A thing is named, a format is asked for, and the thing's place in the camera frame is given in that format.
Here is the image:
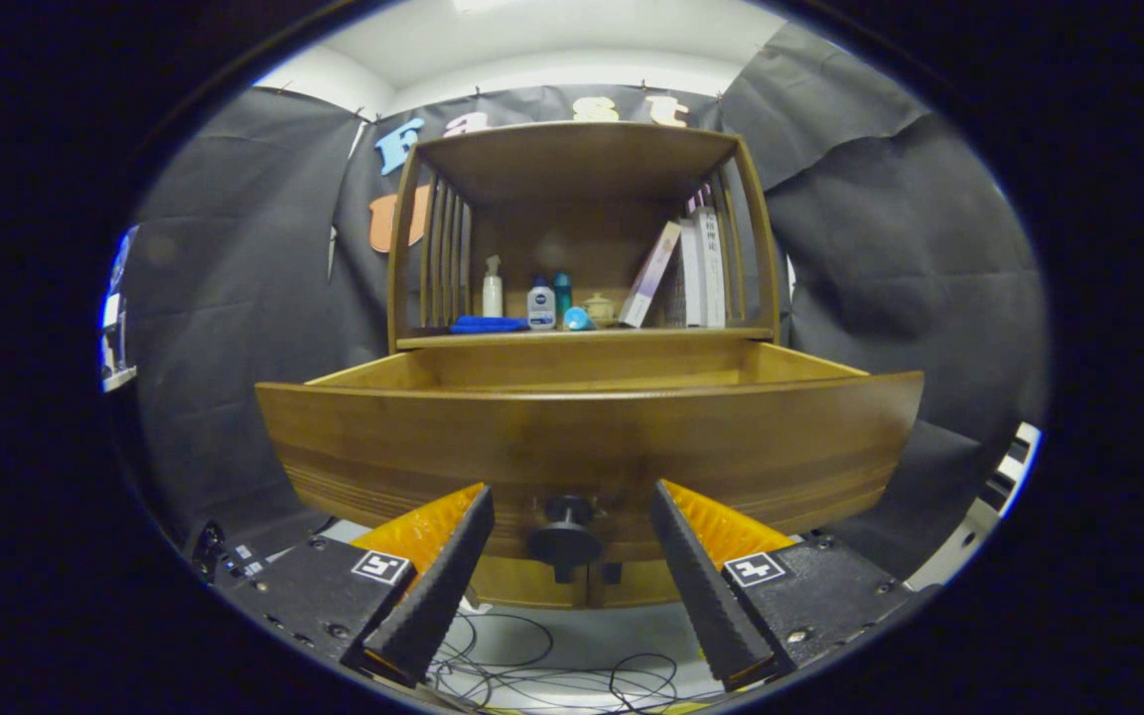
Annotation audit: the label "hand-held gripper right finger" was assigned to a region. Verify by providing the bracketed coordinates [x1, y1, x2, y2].
[649, 479, 916, 693]

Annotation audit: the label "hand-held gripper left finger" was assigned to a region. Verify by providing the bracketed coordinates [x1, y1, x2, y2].
[219, 482, 497, 688]

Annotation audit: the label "wooden drawer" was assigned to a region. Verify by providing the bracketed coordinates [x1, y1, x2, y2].
[254, 338, 926, 585]

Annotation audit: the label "wooden cabinet door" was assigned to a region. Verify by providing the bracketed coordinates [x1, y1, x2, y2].
[589, 561, 692, 607]
[473, 556, 590, 609]

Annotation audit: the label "wooden countertop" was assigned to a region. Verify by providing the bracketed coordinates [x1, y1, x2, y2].
[395, 326, 775, 351]

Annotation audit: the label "wooden cabinet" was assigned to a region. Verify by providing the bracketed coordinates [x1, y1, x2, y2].
[385, 121, 782, 609]

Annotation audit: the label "black equipment box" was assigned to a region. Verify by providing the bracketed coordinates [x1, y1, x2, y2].
[193, 521, 270, 587]

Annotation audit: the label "white bottle with blue cap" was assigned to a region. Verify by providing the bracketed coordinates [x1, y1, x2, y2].
[526, 276, 557, 331]

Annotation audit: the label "plain white book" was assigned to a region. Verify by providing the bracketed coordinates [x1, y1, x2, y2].
[679, 216, 704, 329]

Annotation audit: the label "purple book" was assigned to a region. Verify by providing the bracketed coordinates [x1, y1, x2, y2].
[618, 220, 683, 329]

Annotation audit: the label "white book with black characters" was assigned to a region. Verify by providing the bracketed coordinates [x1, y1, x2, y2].
[699, 207, 727, 329]

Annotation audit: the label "black floor cables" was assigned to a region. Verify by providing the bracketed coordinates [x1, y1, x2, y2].
[428, 596, 732, 715]

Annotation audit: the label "colourful wall poster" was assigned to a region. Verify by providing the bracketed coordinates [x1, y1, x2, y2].
[105, 228, 139, 339]

